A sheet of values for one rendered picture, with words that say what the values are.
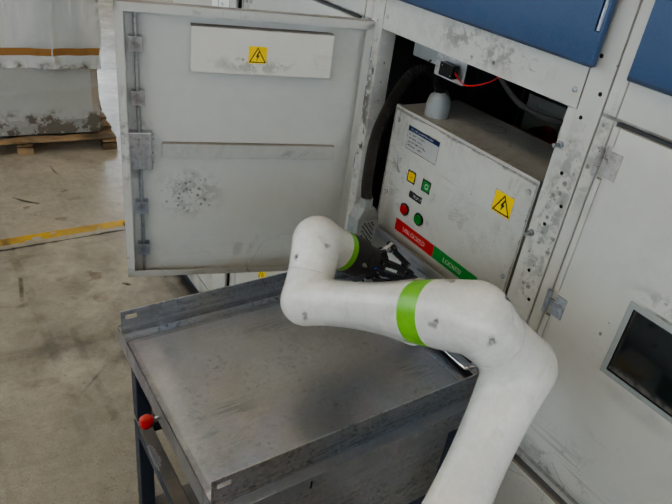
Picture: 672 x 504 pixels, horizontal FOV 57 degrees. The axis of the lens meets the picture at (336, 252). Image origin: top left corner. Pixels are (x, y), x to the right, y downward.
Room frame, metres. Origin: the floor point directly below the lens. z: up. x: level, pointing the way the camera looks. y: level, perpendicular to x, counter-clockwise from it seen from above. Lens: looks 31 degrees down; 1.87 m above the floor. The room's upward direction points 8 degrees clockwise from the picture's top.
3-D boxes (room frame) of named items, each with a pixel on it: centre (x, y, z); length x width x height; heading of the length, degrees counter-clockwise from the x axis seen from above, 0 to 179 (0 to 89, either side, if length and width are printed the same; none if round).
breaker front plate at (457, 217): (1.40, -0.24, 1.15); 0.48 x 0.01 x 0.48; 37
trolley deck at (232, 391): (1.17, 0.06, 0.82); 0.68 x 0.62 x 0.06; 127
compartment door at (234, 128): (1.56, 0.28, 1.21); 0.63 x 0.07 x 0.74; 109
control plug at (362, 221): (1.52, -0.06, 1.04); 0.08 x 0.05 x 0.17; 127
